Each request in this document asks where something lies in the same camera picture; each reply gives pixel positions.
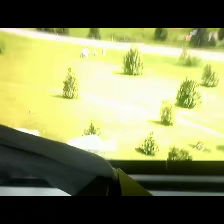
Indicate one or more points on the silver frame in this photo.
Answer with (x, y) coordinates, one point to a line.
(186, 186)

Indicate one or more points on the black garment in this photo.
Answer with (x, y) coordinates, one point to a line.
(50, 160)

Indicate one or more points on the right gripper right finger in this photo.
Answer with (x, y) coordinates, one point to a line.
(128, 186)

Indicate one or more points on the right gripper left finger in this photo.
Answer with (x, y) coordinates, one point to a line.
(96, 189)

